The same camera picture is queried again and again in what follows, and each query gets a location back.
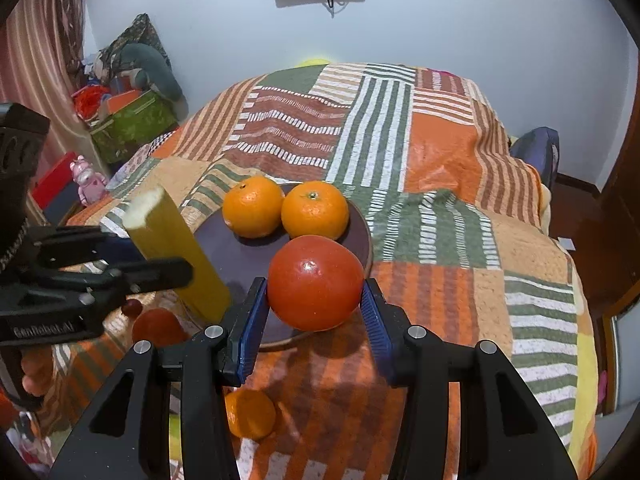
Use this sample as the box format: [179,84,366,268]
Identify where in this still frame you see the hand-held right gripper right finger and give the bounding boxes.
[360,277,593,480]

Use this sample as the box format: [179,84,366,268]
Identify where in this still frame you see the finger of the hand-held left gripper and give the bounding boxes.
[22,257,194,307]
[34,225,145,272]

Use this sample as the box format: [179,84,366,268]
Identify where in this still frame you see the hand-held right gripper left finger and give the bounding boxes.
[50,276,268,480]

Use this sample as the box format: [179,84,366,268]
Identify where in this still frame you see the dark round plate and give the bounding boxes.
[192,183,373,351]

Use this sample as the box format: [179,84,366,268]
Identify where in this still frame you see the large red tomato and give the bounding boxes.
[268,235,366,332]

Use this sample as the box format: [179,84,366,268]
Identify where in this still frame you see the person's left hand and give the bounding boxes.
[21,350,55,397]

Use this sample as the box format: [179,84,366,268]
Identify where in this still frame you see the small red tomato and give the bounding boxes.
[131,308,190,348]

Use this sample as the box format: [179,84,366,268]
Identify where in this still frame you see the pink toy figure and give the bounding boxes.
[71,156,107,204]

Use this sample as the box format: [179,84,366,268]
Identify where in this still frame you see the red box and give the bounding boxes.
[31,152,78,211]

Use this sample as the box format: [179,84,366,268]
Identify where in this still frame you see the small orange mandarin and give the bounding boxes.
[225,389,277,442]

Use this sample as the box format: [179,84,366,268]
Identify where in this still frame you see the green storage box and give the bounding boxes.
[90,91,178,163]

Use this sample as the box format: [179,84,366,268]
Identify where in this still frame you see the striped patchwork blanket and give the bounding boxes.
[50,62,598,480]

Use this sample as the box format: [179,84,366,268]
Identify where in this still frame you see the striped pink curtain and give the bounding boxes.
[0,0,96,171]

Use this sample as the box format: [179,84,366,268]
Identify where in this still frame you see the camouflage cushion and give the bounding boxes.
[97,13,171,81]

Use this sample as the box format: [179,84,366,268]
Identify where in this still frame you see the dark blue bag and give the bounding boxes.
[510,127,561,193]

